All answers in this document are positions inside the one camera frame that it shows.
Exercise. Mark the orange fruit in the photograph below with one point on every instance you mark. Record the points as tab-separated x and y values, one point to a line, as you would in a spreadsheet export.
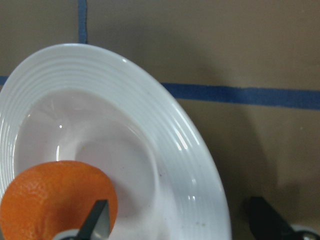
53	197

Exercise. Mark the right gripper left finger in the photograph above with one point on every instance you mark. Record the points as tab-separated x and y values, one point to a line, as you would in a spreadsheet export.
97	225

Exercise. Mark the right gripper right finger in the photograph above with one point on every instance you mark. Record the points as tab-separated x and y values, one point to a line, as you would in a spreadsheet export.
265	223

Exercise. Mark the white round plate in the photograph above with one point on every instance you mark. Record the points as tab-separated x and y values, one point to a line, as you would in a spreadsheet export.
85	103

